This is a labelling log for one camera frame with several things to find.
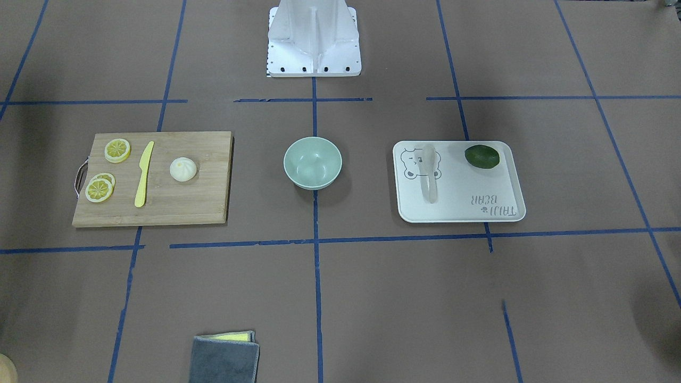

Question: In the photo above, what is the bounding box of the translucent white spoon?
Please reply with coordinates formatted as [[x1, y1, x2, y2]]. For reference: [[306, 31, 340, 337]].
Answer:
[[416, 145, 437, 204]]

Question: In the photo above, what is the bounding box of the lemon slice front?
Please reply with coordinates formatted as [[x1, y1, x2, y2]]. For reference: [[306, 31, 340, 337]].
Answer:
[[85, 178, 114, 203]]

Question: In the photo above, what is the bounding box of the wooden cutting board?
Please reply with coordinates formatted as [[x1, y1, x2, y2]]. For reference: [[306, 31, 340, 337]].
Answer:
[[72, 131, 233, 228]]

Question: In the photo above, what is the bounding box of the lemon slice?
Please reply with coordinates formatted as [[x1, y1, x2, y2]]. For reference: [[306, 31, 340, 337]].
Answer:
[[104, 138, 131, 163], [90, 172, 116, 187], [85, 178, 114, 203]]

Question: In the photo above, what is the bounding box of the yellow plastic knife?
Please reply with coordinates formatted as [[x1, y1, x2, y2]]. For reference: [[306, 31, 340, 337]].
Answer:
[[134, 141, 155, 208]]

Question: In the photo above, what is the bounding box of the white bear tray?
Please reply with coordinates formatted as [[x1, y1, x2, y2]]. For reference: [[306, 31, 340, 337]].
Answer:
[[392, 140, 526, 223]]

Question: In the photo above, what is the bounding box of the green avocado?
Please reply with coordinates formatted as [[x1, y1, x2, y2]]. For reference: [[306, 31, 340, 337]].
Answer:
[[464, 145, 501, 169]]

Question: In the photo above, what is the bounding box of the light green bowl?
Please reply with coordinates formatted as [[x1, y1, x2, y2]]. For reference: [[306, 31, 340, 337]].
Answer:
[[283, 137, 343, 190]]

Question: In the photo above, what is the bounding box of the lemon slice back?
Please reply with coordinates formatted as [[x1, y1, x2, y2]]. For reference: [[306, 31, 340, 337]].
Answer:
[[90, 172, 116, 187]]

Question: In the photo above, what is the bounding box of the wooden object at corner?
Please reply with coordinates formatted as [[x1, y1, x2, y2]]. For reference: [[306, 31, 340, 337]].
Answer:
[[0, 354, 19, 383]]

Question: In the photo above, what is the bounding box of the lemon slice top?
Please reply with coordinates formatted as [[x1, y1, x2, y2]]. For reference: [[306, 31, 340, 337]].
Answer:
[[104, 138, 131, 163]]

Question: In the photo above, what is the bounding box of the yellow sponge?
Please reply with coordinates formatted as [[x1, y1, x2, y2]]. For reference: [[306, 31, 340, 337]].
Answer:
[[211, 330, 254, 342]]

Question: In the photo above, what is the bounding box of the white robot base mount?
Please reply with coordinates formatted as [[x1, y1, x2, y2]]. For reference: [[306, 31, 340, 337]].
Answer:
[[266, 1, 362, 78]]

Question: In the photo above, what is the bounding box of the grey folded cloth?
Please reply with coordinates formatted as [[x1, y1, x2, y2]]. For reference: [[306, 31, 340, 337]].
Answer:
[[189, 336, 260, 382]]

